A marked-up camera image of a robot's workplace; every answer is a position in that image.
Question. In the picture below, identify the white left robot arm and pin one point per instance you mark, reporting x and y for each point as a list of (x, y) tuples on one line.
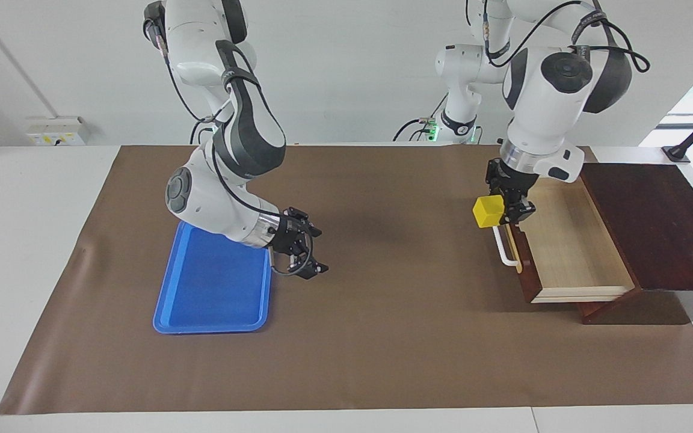
[(542, 102)]

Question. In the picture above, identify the brown table mat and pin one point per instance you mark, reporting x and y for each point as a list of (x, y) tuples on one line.
[(382, 331)]

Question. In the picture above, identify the yellow cube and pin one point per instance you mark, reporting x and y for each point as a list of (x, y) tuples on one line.
[(488, 211)]

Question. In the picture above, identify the blue plastic tray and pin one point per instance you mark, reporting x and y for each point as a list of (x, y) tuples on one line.
[(214, 300)]

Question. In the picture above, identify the dark wooden drawer cabinet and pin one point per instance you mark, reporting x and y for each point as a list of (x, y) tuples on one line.
[(653, 228)]

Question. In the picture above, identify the white wall outlet box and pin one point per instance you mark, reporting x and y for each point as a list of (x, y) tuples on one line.
[(58, 129)]

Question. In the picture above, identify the green lit base connector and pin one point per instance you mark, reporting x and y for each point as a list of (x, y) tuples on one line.
[(432, 129)]

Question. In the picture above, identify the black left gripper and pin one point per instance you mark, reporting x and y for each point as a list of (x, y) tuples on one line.
[(506, 177)]

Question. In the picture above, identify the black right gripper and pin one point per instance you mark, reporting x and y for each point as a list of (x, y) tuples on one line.
[(289, 234)]

